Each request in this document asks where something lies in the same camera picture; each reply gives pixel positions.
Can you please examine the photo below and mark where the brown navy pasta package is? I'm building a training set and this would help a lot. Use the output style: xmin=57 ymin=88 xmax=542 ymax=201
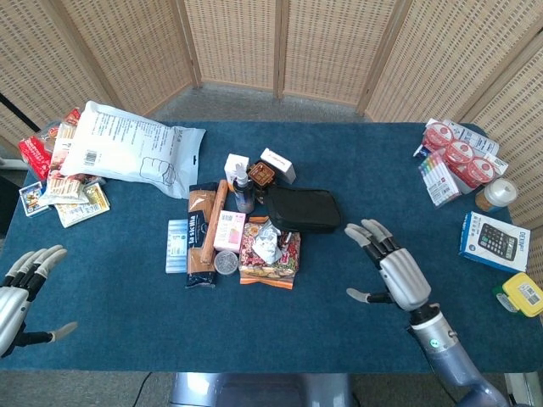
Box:
xmin=184 ymin=181 xmax=220 ymax=290

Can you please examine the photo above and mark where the pale biscuit package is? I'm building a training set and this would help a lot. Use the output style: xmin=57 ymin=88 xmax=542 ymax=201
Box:
xmin=49 ymin=121 xmax=78 ymax=171

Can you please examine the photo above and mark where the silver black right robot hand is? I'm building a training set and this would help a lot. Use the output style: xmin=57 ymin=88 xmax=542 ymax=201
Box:
xmin=344 ymin=218 xmax=432 ymax=313

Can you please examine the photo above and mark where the blue playing card box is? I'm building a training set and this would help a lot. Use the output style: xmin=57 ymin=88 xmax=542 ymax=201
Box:
xmin=18 ymin=181 xmax=53 ymax=219

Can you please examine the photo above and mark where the small brown box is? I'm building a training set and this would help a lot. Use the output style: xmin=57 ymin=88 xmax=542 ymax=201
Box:
xmin=246 ymin=160 xmax=277 ymax=188

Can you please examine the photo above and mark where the black cable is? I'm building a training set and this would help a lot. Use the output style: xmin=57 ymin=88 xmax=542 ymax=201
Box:
xmin=133 ymin=372 xmax=154 ymax=407

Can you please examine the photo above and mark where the yellow white flat box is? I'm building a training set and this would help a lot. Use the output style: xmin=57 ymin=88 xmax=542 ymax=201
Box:
xmin=53 ymin=182 xmax=112 ymax=230

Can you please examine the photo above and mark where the black zip pouch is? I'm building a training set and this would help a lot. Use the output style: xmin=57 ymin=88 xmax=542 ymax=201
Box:
xmin=264 ymin=186 xmax=343 ymax=234

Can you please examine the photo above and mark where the colour marker pen pack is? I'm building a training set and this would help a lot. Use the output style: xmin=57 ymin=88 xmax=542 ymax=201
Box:
xmin=417 ymin=152 xmax=462 ymax=208

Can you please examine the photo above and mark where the round grey tin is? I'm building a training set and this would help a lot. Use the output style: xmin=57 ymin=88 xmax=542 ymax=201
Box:
xmin=213 ymin=249 xmax=240 ymax=277

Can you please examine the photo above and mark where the white carton box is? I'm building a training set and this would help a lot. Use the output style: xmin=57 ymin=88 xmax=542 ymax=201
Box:
xmin=223 ymin=153 xmax=251 ymax=192

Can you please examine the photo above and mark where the clear green small packet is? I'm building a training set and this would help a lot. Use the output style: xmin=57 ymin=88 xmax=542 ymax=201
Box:
xmin=491 ymin=282 xmax=519 ymax=314

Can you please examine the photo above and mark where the white box with red text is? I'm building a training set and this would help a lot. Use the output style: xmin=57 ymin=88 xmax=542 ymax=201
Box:
xmin=259 ymin=147 xmax=297 ymax=185

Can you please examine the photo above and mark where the colourful snack bag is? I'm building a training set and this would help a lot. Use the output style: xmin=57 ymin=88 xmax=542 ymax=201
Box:
xmin=238 ymin=215 xmax=303 ymax=291

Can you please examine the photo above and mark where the red snack package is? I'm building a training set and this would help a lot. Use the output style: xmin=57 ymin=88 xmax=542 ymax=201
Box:
xmin=18 ymin=135 xmax=55 ymax=182

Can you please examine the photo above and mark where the red lid cup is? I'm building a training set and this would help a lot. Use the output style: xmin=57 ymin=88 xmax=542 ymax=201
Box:
xmin=444 ymin=140 xmax=477 ymax=170
xmin=423 ymin=122 xmax=456 ymax=150
xmin=464 ymin=155 xmax=498 ymax=194

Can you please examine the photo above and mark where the blue white calculator box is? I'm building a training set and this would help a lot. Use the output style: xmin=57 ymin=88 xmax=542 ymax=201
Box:
xmin=457 ymin=210 xmax=532 ymax=274

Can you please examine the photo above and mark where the long orange stick box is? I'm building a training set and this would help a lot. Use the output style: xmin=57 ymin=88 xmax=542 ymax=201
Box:
xmin=200 ymin=179 xmax=231 ymax=267

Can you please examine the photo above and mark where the blue grey robot torso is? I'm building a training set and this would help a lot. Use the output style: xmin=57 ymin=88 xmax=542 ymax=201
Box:
xmin=169 ymin=372 xmax=354 ymax=407

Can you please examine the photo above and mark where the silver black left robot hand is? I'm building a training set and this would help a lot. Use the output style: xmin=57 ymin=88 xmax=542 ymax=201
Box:
xmin=0 ymin=244 xmax=79 ymax=360

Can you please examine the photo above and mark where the white cracker pack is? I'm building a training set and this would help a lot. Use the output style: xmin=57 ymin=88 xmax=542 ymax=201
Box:
xmin=38 ymin=174 xmax=87 ymax=208

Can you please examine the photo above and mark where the woven bamboo folding screen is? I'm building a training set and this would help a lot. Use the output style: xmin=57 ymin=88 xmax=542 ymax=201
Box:
xmin=0 ymin=0 xmax=543 ymax=232

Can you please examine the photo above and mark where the pink box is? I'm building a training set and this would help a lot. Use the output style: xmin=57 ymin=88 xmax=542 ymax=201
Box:
xmin=212 ymin=209 xmax=248 ymax=254

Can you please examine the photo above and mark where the light blue tissue pack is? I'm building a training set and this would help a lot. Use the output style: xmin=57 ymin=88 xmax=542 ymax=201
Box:
xmin=165 ymin=218 xmax=190 ymax=275

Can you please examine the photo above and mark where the yellow box with label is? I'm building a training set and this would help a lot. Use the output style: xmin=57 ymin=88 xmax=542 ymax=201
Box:
xmin=501 ymin=271 xmax=543 ymax=319

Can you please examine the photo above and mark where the clear plastic bag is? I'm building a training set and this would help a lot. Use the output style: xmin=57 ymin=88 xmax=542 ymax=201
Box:
xmin=251 ymin=223 xmax=283 ymax=265

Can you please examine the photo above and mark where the dark blue spray bottle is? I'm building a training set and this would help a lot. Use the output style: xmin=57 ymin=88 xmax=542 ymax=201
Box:
xmin=232 ymin=163 xmax=256 ymax=215

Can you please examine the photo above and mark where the large white plastic bag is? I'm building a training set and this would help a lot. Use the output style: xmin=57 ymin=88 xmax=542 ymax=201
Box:
xmin=59 ymin=100 xmax=207 ymax=200

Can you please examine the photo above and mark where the blue carpet table mat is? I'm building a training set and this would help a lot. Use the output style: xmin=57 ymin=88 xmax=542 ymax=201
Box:
xmin=0 ymin=121 xmax=543 ymax=375

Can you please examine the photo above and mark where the brown jar white lid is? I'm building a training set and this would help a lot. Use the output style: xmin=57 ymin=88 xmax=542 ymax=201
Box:
xmin=474 ymin=177 xmax=519 ymax=214

